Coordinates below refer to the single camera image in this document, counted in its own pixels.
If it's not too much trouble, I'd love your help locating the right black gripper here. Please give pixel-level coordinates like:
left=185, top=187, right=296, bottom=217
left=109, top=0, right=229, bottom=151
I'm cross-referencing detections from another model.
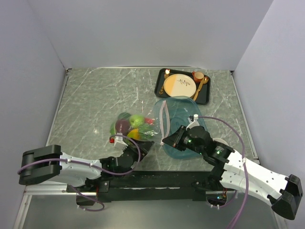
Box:
left=162, top=125, right=205, bottom=155

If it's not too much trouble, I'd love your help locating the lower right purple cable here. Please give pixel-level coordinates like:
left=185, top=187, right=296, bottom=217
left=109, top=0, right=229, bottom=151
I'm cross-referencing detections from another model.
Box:
left=207, top=188, right=239, bottom=210

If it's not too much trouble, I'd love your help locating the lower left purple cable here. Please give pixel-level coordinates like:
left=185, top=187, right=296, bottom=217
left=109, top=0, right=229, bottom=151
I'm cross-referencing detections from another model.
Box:
left=69, top=185, right=105, bottom=212

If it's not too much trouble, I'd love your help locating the teal plastic food container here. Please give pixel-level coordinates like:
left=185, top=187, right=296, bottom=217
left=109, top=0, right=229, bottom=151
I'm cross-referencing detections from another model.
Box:
left=153, top=96, right=209, bottom=160

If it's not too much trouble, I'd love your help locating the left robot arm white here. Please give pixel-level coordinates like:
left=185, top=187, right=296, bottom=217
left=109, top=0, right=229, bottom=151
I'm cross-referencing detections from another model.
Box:
left=17, top=139, right=154, bottom=192

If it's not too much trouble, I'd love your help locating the green apple toy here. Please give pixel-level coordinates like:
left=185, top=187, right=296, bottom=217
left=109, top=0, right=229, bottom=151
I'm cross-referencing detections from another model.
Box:
left=129, top=114, right=145, bottom=128

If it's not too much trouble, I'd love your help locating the red chili toy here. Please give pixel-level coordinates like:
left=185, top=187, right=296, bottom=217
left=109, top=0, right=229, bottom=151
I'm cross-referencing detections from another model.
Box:
left=144, top=118, right=155, bottom=125

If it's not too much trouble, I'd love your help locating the clear zip top bag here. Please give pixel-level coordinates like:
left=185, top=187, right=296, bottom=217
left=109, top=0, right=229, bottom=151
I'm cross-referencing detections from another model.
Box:
left=109, top=100, right=170, bottom=149

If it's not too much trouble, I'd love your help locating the green bell pepper toy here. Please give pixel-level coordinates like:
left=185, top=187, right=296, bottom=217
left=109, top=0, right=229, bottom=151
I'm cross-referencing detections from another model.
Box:
left=139, top=126, right=158, bottom=141

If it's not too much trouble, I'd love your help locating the red apple toy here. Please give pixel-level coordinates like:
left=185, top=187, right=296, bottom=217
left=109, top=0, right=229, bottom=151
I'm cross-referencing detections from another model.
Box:
left=115, top=119, right=130, bottom=135

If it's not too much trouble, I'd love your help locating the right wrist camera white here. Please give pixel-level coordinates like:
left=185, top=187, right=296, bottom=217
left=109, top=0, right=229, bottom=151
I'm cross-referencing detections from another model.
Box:
left=187, top=114, right=200, bottom=129

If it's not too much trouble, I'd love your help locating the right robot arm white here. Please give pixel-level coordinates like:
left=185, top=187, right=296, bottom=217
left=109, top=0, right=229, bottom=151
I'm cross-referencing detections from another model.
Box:
left=162, top=125, right=303, bottom=220

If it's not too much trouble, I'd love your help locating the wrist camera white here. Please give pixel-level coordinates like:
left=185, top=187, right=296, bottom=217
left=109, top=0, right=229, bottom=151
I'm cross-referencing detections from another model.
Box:
left=110, top=134, right=128, bottom=150
left=187, top=114, right=200, bottom=129

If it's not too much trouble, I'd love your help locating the gold spoon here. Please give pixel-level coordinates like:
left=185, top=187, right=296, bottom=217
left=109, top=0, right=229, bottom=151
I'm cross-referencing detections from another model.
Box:
left=193, top=76, right=209, bottom=101

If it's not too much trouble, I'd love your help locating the gold fork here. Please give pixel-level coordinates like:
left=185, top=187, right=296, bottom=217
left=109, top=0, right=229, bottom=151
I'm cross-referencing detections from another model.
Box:
left=159, top=71, right=169, bottom=95

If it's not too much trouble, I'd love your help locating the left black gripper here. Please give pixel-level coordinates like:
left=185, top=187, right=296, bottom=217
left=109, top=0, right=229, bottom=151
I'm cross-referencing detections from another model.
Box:
left=122, top=137, right=154, bottom=161

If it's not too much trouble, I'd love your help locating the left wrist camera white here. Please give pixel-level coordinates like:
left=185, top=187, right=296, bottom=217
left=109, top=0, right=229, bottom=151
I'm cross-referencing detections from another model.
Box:
left=110, top=134, right=128, bottom=150

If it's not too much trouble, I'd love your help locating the white bowl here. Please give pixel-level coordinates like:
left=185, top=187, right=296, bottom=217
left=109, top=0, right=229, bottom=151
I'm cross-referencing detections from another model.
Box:
left=213, top=138, right=228, bottom=146

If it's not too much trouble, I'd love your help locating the cream orange plate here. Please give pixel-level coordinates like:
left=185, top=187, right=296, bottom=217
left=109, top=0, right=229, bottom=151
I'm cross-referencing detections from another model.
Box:
left=164, top=74, right=196, bottom=97

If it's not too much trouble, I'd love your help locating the orange small cup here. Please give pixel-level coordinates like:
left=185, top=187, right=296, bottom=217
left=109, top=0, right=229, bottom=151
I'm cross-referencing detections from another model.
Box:
left=192, top=71, right=204, bottom=83

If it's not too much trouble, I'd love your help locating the black serving tray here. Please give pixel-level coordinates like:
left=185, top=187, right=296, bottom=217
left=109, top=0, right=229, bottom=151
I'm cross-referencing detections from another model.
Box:
left=154, top=68, right=211, bottom=105

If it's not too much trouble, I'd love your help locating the yellow green mango toy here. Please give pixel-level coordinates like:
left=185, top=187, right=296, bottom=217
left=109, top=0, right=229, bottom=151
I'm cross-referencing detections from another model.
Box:
left=127, top=129, right=141, bottom=140

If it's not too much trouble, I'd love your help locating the green lime toy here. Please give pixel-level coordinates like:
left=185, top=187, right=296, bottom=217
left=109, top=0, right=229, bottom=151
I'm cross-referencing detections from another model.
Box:
left=118, top=112, right=131, bottom=120

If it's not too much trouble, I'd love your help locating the black base frame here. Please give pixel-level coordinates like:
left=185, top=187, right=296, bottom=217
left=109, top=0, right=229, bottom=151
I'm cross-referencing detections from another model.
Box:
left=76, top=171, right=225, bottom=203

